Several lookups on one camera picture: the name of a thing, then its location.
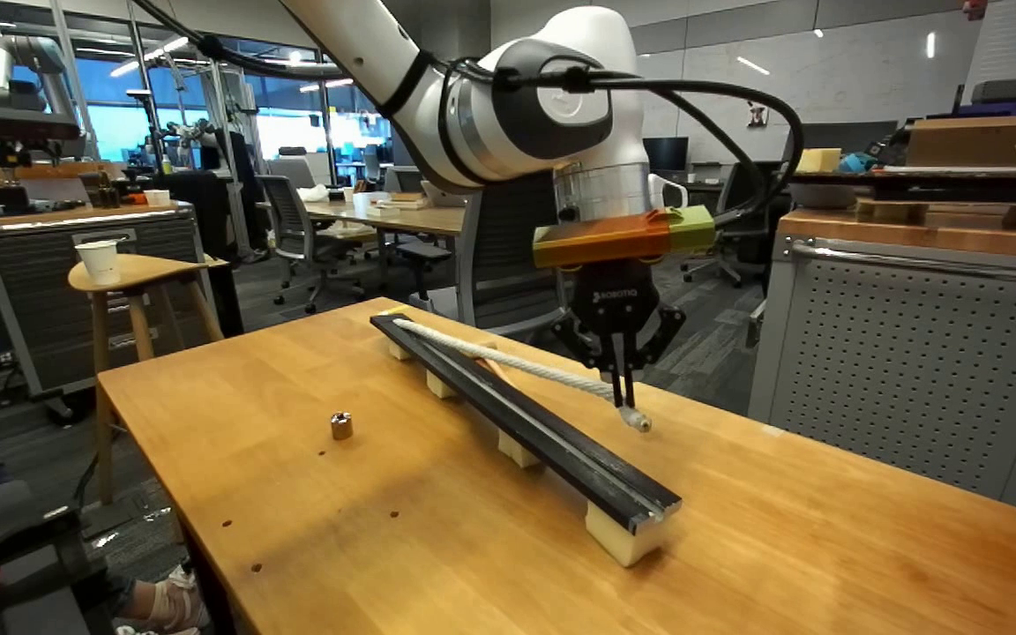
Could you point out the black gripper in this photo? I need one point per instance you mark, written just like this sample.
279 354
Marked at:
614 302

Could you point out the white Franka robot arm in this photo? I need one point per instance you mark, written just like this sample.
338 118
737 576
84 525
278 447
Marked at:
462 128

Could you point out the wooden support block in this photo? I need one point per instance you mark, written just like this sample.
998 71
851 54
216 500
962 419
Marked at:
624 540
398 351
440 386
518 453

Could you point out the black monitor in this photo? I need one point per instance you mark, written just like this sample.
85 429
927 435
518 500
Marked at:
666 157

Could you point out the wooden office desk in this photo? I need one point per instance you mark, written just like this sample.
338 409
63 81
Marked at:
403 215

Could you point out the small metal nut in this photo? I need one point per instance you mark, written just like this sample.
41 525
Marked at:
340 425

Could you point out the tan foam block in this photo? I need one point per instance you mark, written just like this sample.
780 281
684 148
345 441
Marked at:
818 159

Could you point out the grey office chair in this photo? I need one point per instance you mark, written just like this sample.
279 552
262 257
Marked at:
291 225

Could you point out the wooden box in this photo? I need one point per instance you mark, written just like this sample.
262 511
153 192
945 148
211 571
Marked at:
978 138

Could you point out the round wooden stool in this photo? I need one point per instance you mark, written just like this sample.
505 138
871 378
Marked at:
131 273

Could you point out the white paper cup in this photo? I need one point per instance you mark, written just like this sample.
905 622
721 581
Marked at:
97 264

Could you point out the grey low cabinet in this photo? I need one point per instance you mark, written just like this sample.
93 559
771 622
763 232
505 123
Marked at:
52 294

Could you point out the long black rail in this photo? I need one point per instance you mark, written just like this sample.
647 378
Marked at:
556 441

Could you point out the wrist camera mount block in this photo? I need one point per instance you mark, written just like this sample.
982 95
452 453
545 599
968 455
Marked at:
614 240

